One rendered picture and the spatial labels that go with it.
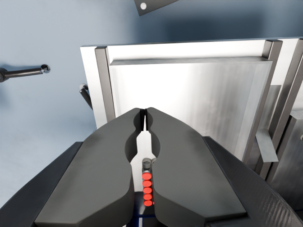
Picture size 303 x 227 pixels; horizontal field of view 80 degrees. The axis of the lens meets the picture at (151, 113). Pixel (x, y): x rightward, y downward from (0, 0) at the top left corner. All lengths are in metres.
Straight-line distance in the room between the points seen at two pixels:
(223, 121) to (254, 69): 0.11
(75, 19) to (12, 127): 0.97
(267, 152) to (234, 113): 0.10
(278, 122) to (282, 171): 0.17
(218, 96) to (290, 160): 0.27
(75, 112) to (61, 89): 0.19
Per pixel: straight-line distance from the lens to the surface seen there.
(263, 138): 0.45
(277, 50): 0.37
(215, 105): 0.38
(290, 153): 0.55
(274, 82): 0.42
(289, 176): 0.61
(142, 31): 1.21
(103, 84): 0.33
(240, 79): 0.38
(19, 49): 1.45
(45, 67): 1.39
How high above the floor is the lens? 1.20
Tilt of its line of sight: 61 degrees down
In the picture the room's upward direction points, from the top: 177 degrees clockwise
